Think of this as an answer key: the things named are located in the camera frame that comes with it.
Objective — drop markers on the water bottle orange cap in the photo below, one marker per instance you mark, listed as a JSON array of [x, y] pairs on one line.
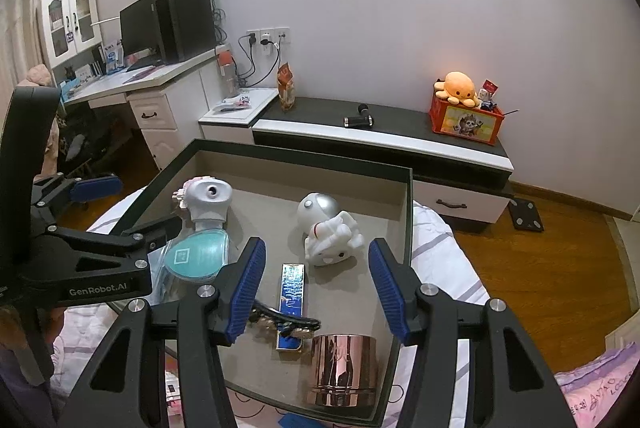
[[227, 73]]

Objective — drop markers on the pink white block cat figure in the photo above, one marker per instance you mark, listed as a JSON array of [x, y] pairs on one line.
[[181, 198]]

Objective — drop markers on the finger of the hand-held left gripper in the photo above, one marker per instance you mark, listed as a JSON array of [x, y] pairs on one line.
[[150, 235], [97, 188]]

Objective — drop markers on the white striped quilt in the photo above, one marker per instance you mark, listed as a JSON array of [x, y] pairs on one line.
[[440, 268]]

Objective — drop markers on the pink printed quilt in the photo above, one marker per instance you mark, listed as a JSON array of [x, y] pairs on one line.
[[595, 388]]

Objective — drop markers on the long blue box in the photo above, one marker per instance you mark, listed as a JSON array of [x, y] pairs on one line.
[[291, 293]]

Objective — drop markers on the cream curtain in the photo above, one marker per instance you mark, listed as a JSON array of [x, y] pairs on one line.
[[20, 23]]

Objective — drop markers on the white desk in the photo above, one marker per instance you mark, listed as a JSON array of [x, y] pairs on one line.
[[160, 108]]

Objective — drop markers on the black handheld massager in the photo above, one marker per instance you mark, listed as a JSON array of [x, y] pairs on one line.
[[359, 120]]

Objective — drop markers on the black computer tower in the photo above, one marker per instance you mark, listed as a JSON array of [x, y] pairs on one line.
[[187, 25]]

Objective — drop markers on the white nightstand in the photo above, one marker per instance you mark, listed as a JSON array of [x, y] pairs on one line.
[[235, 118]]

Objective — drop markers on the black white low cabinet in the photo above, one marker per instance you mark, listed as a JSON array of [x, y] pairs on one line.
[[400, 148]]

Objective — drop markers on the teal oval case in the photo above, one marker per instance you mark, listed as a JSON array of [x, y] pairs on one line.
[[197, 255]]

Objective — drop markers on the rose gold metal cup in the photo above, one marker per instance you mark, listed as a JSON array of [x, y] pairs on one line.
[[342, 368]]

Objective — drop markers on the orange snack bag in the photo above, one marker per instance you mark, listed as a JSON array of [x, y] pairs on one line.
[[286, 88]]

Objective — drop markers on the black office chair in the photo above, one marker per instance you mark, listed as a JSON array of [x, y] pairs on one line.
[[90, 143]]

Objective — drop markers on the red toy crate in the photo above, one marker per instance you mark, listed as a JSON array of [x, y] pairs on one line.
[[467, 125]]

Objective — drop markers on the black monitor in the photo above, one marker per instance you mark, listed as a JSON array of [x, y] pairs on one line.
[[140, 25]]

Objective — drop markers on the white glass-door cabinet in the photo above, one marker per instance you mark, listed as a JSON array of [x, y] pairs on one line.
[[70, 23]]

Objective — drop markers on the orange octopus plush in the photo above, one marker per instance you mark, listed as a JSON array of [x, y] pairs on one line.
[[457, 88]]

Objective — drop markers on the black bathroom scale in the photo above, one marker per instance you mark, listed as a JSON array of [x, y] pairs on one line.
[[525, 214]]

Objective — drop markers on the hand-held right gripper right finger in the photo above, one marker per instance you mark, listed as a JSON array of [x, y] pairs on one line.
[[390, 293]]

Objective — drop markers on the wall outlets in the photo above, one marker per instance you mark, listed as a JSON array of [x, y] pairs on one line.
[[267, 36]]

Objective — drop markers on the white astronaut figure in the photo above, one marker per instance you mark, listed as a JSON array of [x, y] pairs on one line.
[[325, 228]]

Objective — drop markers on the clear glass holder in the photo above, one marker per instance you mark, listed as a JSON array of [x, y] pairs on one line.
[[170, 283]]

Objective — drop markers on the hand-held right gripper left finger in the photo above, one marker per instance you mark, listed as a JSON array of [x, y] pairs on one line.
[[245, 293]]

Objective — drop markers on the pink down jacket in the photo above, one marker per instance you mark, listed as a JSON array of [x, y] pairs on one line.
[[37, 75]]

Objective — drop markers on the pink storage box black rim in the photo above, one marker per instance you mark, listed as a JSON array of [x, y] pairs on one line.
[[350, 188]]

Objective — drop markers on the row of books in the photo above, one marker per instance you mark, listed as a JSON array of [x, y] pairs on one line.
[[107, 58]]

